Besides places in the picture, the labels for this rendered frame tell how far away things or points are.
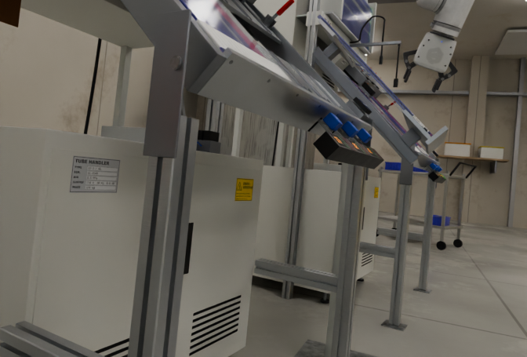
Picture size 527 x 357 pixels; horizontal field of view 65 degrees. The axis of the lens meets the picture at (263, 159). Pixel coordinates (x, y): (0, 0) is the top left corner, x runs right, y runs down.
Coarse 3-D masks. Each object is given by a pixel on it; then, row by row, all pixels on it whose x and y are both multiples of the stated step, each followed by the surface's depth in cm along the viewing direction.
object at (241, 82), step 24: (216, 72) 53; (240, 72) 56; (264, 72) 59; (216, 96) 57; (240, 96) 60; (264, 96) 64; (288, 96) 69; (312, 96) 74; (288, 120) 76; (312, 120) 82; (360, 120) 100
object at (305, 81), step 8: (264, 48) 90; (272, 56) 89; (280, 64) 88; (288, 64) 97; (288, 72) 87; (296, 72) 98; (296, 80) 88; (304, 80) 97; (312, 80) 108; (304, 88) 85; (312, 88) 96; (320, 88) 107; (320, 96) 97; (328, 96) 108; (336, 104) 107
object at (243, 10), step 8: (224, 0) 99; (232, 0) 109; (232, 8) 101; (240, 8) 108; (248, 8) 123; (240, 16) 105; (248, 16) 109; (256, 16) 124; (248, 24) 124; (256, 24) 111; (264, 32) 116; (272, 32) 124; (256, 40) 123; (280, 40) 124
